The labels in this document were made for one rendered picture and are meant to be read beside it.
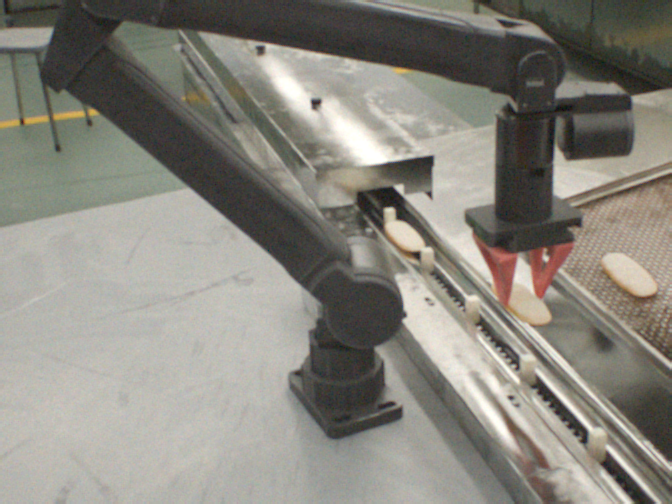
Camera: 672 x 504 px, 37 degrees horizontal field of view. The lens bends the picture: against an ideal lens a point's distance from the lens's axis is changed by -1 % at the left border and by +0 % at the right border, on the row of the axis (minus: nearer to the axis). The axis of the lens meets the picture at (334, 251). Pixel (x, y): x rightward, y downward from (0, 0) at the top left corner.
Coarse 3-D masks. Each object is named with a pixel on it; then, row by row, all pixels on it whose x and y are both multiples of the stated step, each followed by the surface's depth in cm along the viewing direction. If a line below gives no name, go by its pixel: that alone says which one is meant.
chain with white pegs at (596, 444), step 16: (416, 256) 135; (432, 256) 129; (432, 272) 130; (448, 288) 126; (528, 368) 105; (528, 384) 106; (544, 400) 104; (560, 416) 101; (576, 432) 98; (592, 432) 93; (592, 448) 93; (608, 464) 93
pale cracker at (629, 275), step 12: (612, 264) 115; (624, 264) 114; (636, 264) 114; (612, 276) 114; (624, 276) 112; (636, 276) 112; (648, 276) 112; (624, 288) 111; (636, 288) 110; (648, 288) 110
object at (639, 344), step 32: (608, 192) 132; (640, 192) 130; (640, 224) 123; (544, 256) 121; (576, 256) 120; (576, 288) 112; (608, 288) 113; (608, 320) 107; (640, 320) 106; (640, 352) 102
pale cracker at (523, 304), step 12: (492, 288) 108; (516, 288) 106; (516, 300) 104; (528, 300) 104; (540, 300) 104; (516, 312) 102; (528, 312) 102; (540, 312) 102; (528, 324) 101; (540, 324) 101
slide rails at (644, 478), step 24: (384, 192) 153; (432, 288) 124; (456, 288) 124; (456, 312) 119; (480, 312) 118; (480, 336) 113; (504, 336) 113; (504, 360) 109; (552, 384) 104; (576, 408) 100; (576, 456) 93; (624, 456) 93; (600, 480) 90; (648, 480) 90
